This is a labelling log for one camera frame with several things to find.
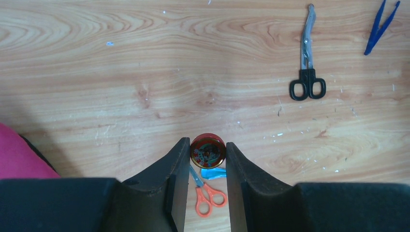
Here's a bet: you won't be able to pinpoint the blue foil sachet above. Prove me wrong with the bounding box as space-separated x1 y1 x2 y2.
201 168 226 180

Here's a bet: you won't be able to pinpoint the pink folded cloth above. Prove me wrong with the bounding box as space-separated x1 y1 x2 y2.
0 123 60 180

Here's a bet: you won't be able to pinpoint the small orange scissors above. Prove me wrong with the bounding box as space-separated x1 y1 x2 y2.
190 165 228 218

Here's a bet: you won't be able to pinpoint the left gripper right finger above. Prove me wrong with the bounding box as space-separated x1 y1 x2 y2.
226 142 410 232

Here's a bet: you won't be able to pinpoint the black bandage scissors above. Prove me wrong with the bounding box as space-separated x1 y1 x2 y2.
289 3 327 101

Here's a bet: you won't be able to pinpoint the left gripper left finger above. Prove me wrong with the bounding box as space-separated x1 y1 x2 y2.
0 137 190 232

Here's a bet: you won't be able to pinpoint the small brown round tin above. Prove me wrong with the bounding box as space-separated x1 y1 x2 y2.
190 133 226 169

